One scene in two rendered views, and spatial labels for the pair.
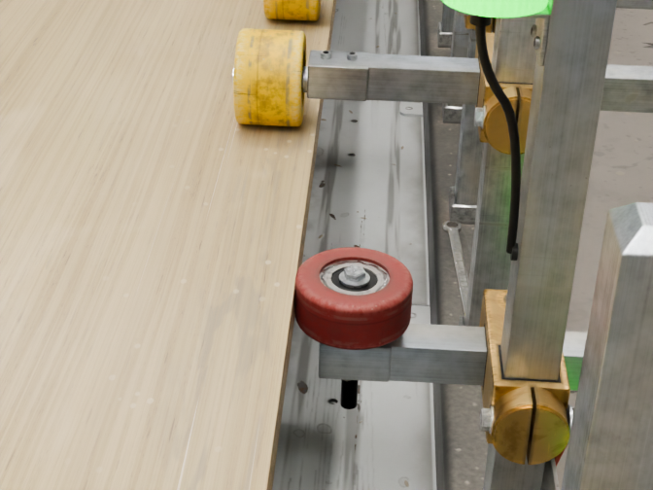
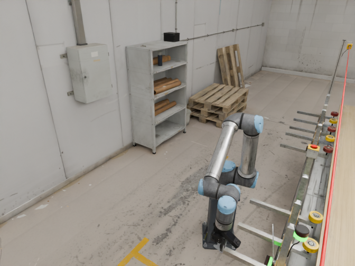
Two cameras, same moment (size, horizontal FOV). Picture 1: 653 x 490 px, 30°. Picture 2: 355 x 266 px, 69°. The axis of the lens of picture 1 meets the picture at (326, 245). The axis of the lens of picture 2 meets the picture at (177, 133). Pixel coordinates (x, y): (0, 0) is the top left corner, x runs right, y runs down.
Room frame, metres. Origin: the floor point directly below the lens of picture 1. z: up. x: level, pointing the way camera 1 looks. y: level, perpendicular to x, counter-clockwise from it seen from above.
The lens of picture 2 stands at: (1.71, -0.18, 2.11)
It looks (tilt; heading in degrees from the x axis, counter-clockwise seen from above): 27 degrees down; 209
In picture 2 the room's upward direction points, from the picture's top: 1 degrees clockwise
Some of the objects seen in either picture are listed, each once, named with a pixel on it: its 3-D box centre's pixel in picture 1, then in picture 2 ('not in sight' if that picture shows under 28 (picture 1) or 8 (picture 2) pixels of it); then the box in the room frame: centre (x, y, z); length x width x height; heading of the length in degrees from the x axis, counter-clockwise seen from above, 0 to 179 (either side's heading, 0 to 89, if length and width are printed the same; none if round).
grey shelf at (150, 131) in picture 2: not in sight; (159, 95); (-1.57, -2.31, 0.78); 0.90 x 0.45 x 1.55; 175
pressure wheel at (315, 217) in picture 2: not in sight; (314, 221); (0.20, 0.00, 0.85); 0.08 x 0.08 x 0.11
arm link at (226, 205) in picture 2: not in sight; (225, 209); (0.68, -0.45, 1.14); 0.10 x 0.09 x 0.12; 6
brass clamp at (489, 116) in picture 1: (508, 91); not in sight; (0.93, -0.15, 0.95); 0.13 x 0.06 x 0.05; 178
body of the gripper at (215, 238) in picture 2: not in sight; (221, 232); (0.68, -0.46, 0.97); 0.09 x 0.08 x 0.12; 88
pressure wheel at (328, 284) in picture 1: (351, 339); not in sight; (0.70, -0.02, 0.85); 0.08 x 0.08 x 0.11
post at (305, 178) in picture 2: not in sight; (297, 204); (0.15, -0.12, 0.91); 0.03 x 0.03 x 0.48; 88
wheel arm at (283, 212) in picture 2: not in sight; (281, 211); (0.19, -0.20, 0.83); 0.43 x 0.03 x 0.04; 88
